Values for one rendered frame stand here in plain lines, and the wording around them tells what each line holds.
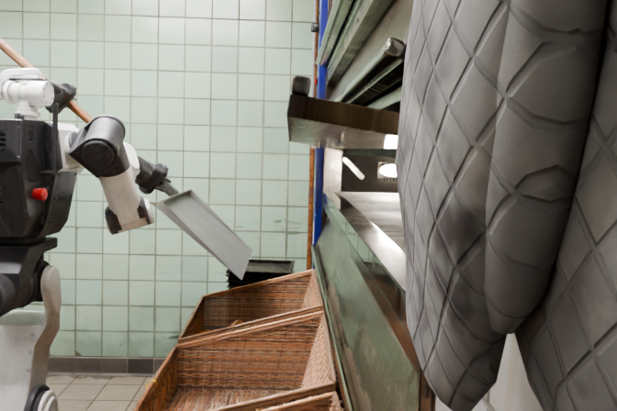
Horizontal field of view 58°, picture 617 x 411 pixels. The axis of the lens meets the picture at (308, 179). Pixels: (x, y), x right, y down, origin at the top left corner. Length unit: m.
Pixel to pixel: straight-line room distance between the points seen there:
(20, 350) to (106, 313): 1.89
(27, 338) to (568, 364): 1.59
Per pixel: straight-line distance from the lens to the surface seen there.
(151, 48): 3.44
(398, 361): 0.85
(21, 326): 1.73
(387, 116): 0.61
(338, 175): 2.40
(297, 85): 0.60
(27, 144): 1.51
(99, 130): 1.55
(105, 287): 3.56
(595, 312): 0.21
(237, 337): 1.84
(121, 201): 1.64
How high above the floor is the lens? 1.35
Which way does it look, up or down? 3 degrees down
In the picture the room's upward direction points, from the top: 2 degrees clockwise
